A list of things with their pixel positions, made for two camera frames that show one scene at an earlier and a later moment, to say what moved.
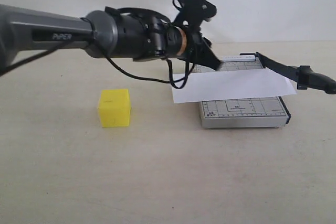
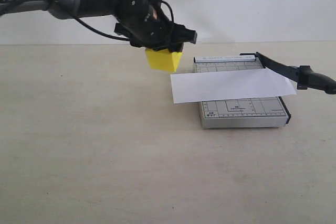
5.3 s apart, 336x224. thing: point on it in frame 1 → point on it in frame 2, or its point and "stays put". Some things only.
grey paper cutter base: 266,113 stays put
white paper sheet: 218,85 stays put
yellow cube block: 114,108 → 163,60
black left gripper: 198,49 → 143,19
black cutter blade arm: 301,75 stays put
